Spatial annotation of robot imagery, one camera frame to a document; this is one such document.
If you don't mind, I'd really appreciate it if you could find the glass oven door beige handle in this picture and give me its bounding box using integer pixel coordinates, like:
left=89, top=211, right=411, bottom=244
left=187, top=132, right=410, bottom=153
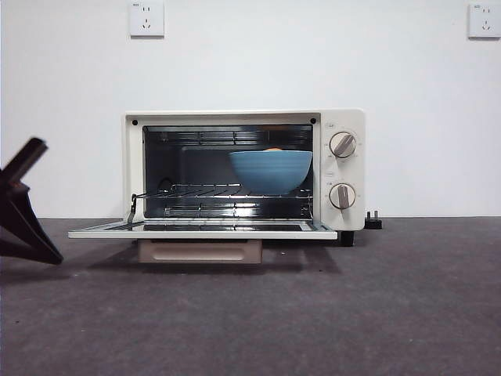
left=67, top=219, right=338, bottom=264

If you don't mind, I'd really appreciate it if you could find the blue ribbed bowl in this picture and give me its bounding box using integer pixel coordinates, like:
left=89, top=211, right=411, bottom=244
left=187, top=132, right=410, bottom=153
left=229, top=150, right=313, bottom=196

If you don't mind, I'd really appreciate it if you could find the beige oven knob slanted pointer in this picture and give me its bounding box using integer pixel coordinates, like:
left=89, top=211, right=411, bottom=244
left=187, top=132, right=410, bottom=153
left=328, top=132, right=357, bottom=159

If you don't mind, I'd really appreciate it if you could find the beige oven knob upright pointer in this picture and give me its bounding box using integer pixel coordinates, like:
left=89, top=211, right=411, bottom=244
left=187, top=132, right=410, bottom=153
left=328, top=183, right=357, bottom=212

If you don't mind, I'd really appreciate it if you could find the cream white Toshiba toaster oven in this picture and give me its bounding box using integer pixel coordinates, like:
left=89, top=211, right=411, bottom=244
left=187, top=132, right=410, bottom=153
left=124, top=108, right=366, bottom=248

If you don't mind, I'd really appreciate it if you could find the metal wire oven rack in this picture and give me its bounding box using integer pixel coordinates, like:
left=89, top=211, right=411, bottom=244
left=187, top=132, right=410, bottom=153
left=158, top=182, right=314, bottom=201

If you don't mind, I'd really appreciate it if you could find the white wall socket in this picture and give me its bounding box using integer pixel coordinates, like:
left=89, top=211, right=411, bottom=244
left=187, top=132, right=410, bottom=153
left=129, top=0, right=166, bottom=39
left=467, top=4, right=501, bottom=41

